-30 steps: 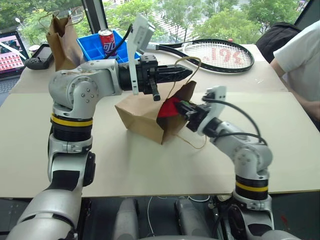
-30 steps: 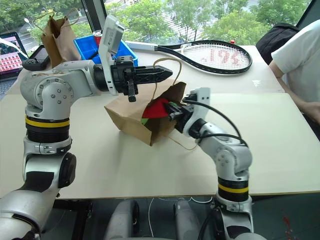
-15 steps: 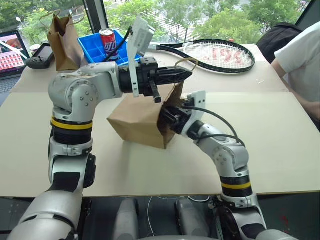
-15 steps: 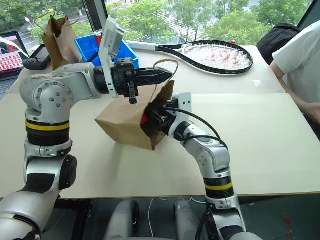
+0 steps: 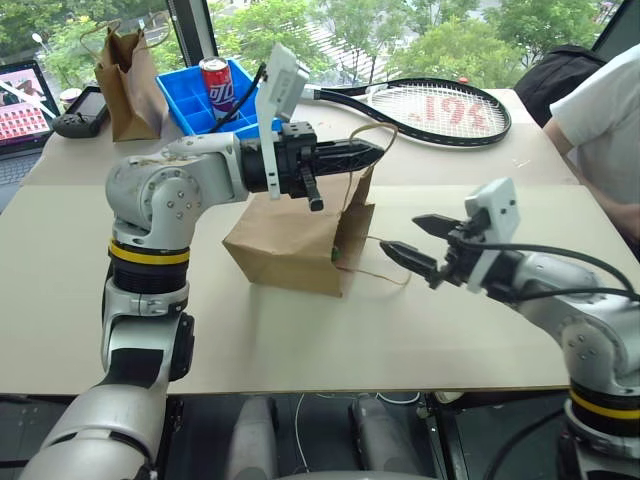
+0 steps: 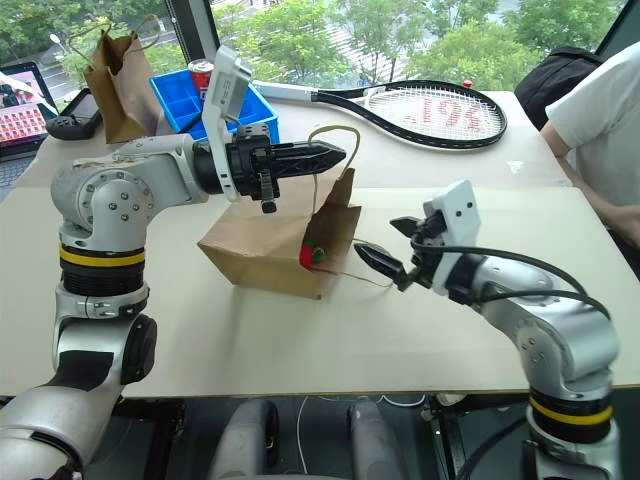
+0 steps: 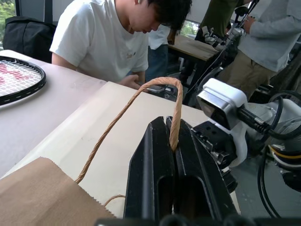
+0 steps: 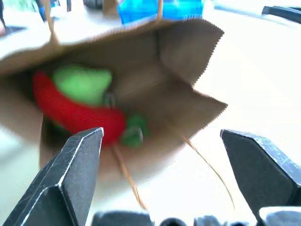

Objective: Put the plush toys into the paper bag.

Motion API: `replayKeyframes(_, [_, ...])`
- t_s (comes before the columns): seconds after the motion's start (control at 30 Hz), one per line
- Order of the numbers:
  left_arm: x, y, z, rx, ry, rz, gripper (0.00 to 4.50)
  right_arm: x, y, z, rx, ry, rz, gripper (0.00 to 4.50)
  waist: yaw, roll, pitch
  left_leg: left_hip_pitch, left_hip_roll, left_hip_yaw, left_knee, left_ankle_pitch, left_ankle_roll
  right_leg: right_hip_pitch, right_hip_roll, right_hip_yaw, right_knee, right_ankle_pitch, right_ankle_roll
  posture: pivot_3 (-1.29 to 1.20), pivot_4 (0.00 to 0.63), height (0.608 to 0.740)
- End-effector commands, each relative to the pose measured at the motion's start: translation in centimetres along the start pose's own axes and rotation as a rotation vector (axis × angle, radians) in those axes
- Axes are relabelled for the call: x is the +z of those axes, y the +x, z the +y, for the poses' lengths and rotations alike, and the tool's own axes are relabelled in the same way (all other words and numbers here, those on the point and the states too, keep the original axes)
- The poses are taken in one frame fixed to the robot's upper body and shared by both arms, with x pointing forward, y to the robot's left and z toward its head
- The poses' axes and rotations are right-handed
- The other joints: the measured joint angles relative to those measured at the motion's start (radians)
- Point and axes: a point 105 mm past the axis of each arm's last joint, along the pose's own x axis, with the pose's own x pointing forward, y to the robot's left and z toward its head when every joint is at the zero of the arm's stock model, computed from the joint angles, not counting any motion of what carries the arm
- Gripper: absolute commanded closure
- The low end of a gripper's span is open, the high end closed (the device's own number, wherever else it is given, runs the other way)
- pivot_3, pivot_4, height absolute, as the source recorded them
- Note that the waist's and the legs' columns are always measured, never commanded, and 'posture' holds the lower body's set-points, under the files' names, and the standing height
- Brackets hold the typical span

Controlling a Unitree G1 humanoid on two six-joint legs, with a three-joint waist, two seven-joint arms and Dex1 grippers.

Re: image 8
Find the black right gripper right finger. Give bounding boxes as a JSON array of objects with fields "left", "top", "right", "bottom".
[{"left": 220, "top": 129, "right": 301, "bottom": 226}]

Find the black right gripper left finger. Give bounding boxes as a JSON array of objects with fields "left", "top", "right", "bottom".
[{"left": 2, "top": 127, "right": 104, "bottom": 226}]

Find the red chili pepper plush toy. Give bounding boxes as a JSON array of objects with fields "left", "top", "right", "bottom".
[{"left": 32, "top": 70, "right": 153, "bottom": 149}]

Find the light green plush toy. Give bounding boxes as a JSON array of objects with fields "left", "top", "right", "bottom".
[{"left": 52, "top": 65, "right": 113, "bottom": 106}]

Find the brown paper bag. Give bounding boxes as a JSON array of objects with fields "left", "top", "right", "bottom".
[{"left": 0, "top": 0, "right": 236, "bottom": 210}]

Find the dark chair armrest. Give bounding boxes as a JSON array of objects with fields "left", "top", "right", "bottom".
[{"left": 261, "top": 5, "right": 301, "bottom": 24}]

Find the blue plastic crate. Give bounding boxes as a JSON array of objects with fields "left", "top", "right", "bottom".
[{"left": 117, "top": 0, "right": 205, "bottom": 24}]

